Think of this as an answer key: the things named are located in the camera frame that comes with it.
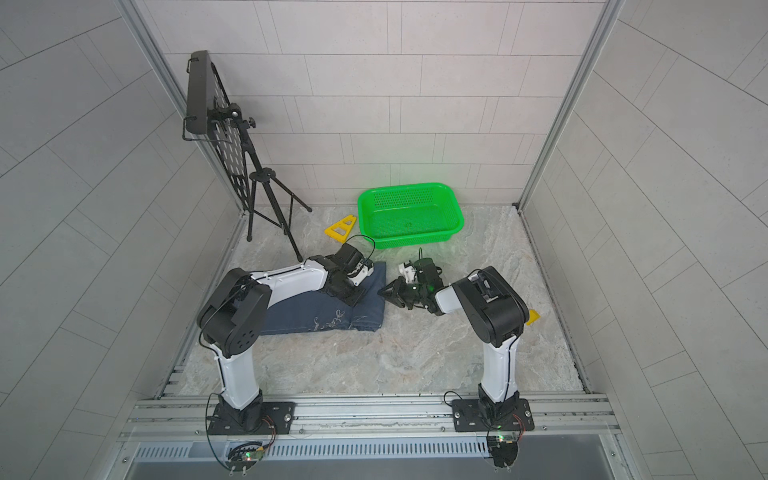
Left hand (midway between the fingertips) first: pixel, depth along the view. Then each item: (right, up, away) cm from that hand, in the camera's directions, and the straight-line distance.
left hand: (363, 295), depth 95 cm
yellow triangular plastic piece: (-10, +21, +14) cm, 27 cm away
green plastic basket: (+15, +27, +17) cm, 35 cm away
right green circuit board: (+35, -28, -28) cm, 53 cm away
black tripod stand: (-29, +31, -2) cm, 42 cm away
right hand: (+6, +1, -3) cm, 7 cm away
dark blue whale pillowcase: (-12, -4, -6) cm, 14 cm away
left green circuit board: (-23, -29, -30) cm, 48 cm away
